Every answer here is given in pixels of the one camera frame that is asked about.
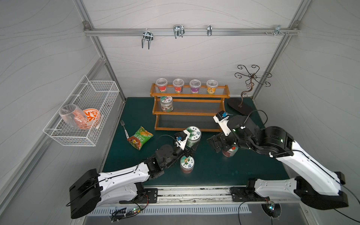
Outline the tomato label seed jar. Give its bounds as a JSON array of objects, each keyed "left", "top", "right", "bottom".
[{"left": 222, "top": 147, "right": 239, "bottom": 158}]

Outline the metal double hook middle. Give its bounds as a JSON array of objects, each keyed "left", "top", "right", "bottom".
[{"left": 173, "top": 25, "right": 185, "bottom": 39}]

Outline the green leaf label jar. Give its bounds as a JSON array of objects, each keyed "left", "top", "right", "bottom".
[{"left": 186, "top": 126, "right": 202, "bottom": 147}]

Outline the small clear-lid jar top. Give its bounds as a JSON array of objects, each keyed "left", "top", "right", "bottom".
[{"left": 155, "top": 78, "right": 168, "bottom": 92}]

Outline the small clear-lid jar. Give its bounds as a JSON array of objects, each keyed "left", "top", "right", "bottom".
[
  {"left": 206, "top": 80, "right": 218, "bottom": 94},
  {"left": 172, "top": 78, "right": 185, "bottom": 93},
  {"left": 155, "top": 78, "right": 168, "bottom": 92},
  {"left": 189, "top": 79, "right": 202, "bottom": 94}
]

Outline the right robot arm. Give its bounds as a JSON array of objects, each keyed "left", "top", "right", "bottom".
[{"left": 207, "top": 111, "right": 349, "bottom": 211}]

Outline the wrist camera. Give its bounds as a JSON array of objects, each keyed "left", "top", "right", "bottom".
[
  {"left": 174, "top": 130, "right": 190, "bottom": 150},
  {"left": 213, "top": 111, "right": 231, "bottom": 137}
]

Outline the white wire basket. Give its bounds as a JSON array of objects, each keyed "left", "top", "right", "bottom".
[{"left": 43, "top": 76, "right": 119, "bottom": 147}]

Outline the orange wooden tiered shelf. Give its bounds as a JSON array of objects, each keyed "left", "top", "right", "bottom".
[{"left": 150, "top": 84, "right": 230, "bottom": 132}]

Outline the metal single hook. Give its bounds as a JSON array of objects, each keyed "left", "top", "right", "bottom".
[{"left": 207, "top": 25, "right": 212, "bottom": 37}]

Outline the metal double hook left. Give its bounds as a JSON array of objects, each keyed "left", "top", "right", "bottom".
[{"left": 142, "top": 30, "right": 154, "bottom": 50}]

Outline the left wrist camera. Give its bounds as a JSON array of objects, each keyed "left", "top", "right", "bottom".
[{"left": 174, "top": 130, "right": 190, "bottom": 150}]

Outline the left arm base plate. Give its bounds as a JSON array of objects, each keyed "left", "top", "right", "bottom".
[{"left": 119, "top": 188, "right": 158, "bottom": 204}]

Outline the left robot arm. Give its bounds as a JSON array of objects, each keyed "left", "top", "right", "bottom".
[{"left": 67, "top": 143, "right": 198, "bottom": 219}]

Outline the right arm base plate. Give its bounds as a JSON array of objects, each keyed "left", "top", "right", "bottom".
[{"left": 230, "top": 187, "right": 270, "bottom": 202}]

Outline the metal scroll hook stand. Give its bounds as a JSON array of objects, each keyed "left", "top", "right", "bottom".
[{"left": 228, "top": 64, "right": 272, "bottom": 115}]

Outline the metal hook right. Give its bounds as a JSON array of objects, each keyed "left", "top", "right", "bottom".
[{"left": 265, "top": 25, "right": 287, "bottom": 37}]

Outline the clear glass cup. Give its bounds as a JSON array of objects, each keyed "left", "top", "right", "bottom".
[{"left": 59, "top": 104, "right": 87, "bottom": 128}]

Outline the green snack packet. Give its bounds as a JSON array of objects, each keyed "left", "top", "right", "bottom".
[{"left": 127, "top": 126, "right": 153, "bottom": 151}]

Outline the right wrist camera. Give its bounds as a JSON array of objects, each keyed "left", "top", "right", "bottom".
[{"left": 213, "top": 111, "right": 231, "bottom": 137}]

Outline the white handled fork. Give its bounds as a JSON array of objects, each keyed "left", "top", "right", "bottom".
[{"left": 120, "top": 120, "right": 129, "bottom": 139}]

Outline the orange fruit label jar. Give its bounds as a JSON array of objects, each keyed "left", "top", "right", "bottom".
[{"left": 180, "top": 156, "right": 195, "bottom": 173}]

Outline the flower label seed jar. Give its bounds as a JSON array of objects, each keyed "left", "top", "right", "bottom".
[{"left": 160, "top": 96, "right": 173, "bottom": 113}]

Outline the metal double hook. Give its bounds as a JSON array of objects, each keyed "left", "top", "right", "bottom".
[
  {"left": 142, "top": 30, "right": 154, "bottom": 50},
  {"left": 173, "top": 25, "right": 185, "bottom": 39}
]

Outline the aluminium top rail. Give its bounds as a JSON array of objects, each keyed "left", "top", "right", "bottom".
[{"left": 84, "top": 28, "right": 301, "bottom": 37}]

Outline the orange patterned bowl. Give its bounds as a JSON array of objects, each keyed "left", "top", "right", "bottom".
[{"left": 81, "top": 108, "right": 101, "bottom": 129}]

